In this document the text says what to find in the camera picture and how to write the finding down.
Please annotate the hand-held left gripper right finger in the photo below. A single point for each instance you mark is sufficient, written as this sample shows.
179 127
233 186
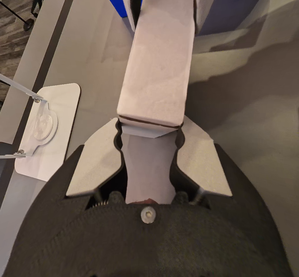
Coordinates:
200 162

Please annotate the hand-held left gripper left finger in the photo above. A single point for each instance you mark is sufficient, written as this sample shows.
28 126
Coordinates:
95 165

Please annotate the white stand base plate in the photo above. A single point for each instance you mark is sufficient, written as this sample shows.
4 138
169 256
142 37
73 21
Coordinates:
65 109

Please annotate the clear acrylic stand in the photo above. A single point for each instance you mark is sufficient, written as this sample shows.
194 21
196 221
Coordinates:
43 125

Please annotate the white cardboard box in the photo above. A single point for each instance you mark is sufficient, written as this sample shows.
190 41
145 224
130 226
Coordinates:
161 71

